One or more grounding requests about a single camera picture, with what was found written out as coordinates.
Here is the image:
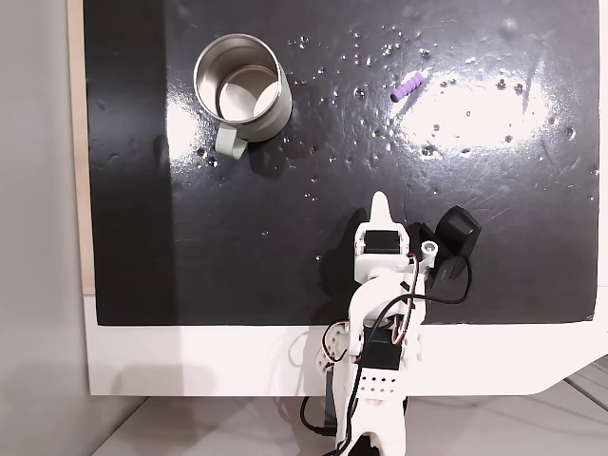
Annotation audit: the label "purple ribbed pen grip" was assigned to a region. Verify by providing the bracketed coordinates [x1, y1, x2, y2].
[389, 71, 424, 103]

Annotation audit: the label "black glossy mat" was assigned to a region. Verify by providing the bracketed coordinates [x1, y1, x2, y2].
[82, 0, 601, 328]

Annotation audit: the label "red white motor wires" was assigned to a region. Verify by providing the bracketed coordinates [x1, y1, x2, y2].
[320, 254, 425, 370]

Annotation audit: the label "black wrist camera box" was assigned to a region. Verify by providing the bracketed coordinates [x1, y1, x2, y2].
[411, 204, 483, 296]

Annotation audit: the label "steel cup with handle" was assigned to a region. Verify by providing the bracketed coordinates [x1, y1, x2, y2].
[193, 32, 294, 161]

